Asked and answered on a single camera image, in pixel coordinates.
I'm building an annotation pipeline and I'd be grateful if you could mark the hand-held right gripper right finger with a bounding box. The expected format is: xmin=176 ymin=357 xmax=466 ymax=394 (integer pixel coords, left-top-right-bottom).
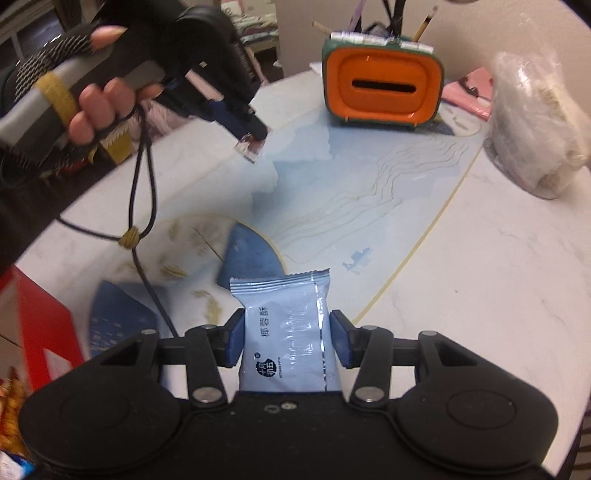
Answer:
xmin=329 ymin=310 xmax=478 ymax=407

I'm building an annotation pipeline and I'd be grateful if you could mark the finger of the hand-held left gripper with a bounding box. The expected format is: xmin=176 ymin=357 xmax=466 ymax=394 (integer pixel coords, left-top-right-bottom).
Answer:
xmin=208 ymin=102 xmax=269 ymax=140

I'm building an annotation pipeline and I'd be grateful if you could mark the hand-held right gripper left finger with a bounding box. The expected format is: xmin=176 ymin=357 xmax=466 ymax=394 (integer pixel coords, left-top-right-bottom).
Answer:
xmin=99 ymin=308 xmax=246 ymax=407

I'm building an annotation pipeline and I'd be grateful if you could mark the small candy wrapper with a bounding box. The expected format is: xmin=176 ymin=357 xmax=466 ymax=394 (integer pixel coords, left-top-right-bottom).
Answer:
xmin=235 ymin=134 xmax=265 ymax=164

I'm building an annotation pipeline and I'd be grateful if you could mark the light blue snack packet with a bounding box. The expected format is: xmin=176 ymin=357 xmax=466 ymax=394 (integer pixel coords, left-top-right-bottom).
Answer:
xmin=229 ymin=269 xmax=342 ymax=393

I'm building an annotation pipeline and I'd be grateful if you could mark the red cardboard box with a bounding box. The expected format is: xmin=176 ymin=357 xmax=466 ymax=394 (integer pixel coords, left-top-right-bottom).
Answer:
xmin=0 ymin=267 xmax=86 ymax=393

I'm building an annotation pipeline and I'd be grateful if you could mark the red orange snack packet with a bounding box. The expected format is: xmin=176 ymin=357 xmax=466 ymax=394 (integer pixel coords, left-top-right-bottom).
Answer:
xmin=0 ymin=364 xmax=27 ymax=457

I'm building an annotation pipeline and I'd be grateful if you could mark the person's left hand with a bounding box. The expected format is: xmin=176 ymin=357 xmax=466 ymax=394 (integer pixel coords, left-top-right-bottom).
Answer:
xmin=9 ymin=26 xmax=162 ymax=146

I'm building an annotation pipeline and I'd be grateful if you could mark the orange green tissue box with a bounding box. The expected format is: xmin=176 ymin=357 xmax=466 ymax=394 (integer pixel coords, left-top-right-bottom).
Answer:
xmin=322 ymin=33 xmax=445 ymax=129

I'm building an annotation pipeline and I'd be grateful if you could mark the pale purple pen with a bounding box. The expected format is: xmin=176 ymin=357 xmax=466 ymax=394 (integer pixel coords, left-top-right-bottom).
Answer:
xmin=348 ymin=0 xmax=368 ymax=34

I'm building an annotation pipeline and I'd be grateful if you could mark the black pen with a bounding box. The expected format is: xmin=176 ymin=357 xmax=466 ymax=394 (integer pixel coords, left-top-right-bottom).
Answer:
xmin=381 ymin=0 xmax=407 ymax=35

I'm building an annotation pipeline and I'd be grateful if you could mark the brush pen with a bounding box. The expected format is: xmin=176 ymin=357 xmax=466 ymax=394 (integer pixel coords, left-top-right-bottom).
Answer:
xmin=412 ymin=4 xmax=439 ymax=43

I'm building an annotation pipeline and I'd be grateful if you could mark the clear plastic bag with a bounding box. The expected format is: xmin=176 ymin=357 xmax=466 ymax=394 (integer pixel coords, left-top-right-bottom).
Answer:
xmin=484 ymin=50 xmax=591 ymax=200

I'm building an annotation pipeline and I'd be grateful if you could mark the black cable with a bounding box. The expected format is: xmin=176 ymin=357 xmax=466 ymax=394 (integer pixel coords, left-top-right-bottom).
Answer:
xmin=58 ymin=104 xmax=181 ymax=340

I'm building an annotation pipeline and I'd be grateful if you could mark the yellow velcro strap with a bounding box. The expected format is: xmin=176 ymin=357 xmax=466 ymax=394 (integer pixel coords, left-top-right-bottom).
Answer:
xmin=36 ymin=71 xmax=79 ymax=123

